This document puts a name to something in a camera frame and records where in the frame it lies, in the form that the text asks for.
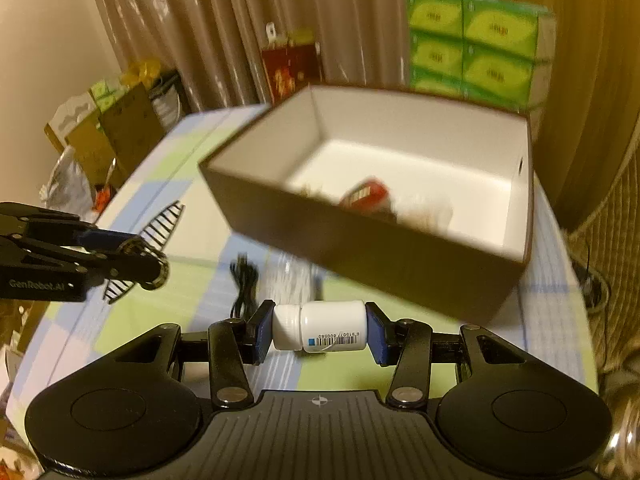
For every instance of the black yellow hair claw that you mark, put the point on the black yellow hair claw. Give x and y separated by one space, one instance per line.
165 220

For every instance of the chair with quilted cover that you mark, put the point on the chair with quilted cover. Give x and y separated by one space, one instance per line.
610 210

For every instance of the brown cardboard boxes pile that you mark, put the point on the brown cardboard boxes pile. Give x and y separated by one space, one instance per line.
132 135

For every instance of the red snack packet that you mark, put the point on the red snack packet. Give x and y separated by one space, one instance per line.
367 195

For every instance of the white pill bottle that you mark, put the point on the white pill bottle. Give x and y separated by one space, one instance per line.
325 325

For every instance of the brown cardboard box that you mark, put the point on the brown cardboard box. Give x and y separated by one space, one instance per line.
400 270

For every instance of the green tissue packet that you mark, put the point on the green tissue packet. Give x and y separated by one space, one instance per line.
106 92

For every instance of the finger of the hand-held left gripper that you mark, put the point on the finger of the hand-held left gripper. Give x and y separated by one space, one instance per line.
97 239
125 265

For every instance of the small orange object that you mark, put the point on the small orange object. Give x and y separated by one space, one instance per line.
102 196

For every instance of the black bag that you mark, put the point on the black bag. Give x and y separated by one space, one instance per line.
170 102

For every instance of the golden yellow curtain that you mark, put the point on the golden yellow curtain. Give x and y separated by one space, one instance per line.
585 60

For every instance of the beige shiny curtain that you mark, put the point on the beige shiny curtain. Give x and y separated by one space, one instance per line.
200 25

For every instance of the yellow plastic bag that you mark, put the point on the yellow plastic bag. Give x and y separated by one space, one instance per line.
142 72

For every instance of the red gift bag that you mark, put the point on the red gift bag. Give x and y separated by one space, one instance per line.
290 70

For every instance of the clear plastic bag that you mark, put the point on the clear plastic bag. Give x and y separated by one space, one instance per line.
67 180

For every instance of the stack of green tissue packs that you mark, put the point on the stack of green tissue packs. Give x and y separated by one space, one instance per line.
480 35

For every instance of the clear floss pick box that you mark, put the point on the clear floss pick box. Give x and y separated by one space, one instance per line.
290 282

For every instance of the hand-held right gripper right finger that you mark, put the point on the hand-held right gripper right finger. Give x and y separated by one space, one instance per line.
376 335

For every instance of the brown carton with white card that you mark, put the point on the brown carton with white card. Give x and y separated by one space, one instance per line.
80 145

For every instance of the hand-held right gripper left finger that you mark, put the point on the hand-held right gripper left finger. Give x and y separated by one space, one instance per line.
260 335

